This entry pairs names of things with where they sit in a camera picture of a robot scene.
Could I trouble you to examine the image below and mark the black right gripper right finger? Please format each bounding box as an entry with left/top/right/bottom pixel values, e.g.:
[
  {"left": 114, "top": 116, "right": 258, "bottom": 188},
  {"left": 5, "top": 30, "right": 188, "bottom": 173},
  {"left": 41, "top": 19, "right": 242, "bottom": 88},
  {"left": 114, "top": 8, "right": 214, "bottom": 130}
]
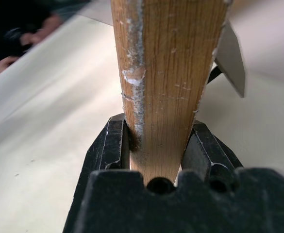
[{"left": 181, "top": 122, "right": 244, "bottom": 182}]

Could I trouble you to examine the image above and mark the wooden handle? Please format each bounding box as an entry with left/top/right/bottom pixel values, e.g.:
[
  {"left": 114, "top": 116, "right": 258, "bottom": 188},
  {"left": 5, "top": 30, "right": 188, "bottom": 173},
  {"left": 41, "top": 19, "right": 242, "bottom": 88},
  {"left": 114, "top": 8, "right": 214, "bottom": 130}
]
[{"left": 110, "top": 0, "right": 247, "bottom": 185}]

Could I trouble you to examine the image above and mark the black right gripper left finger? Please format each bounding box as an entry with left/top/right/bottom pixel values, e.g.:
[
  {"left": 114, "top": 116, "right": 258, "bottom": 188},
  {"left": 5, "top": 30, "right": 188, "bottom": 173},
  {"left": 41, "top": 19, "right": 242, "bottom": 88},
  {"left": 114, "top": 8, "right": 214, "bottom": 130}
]
[{"left": 62, "top": 113, "right": 131, "bottom": 233}]

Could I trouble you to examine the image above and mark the person in dark clothing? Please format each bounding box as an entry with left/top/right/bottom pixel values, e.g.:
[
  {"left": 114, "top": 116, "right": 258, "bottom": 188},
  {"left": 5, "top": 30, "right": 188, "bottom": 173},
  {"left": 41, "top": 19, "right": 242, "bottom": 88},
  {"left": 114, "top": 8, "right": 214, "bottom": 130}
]
[{"left": 0, "top": 0, "right": 90, "bottom": 83}]

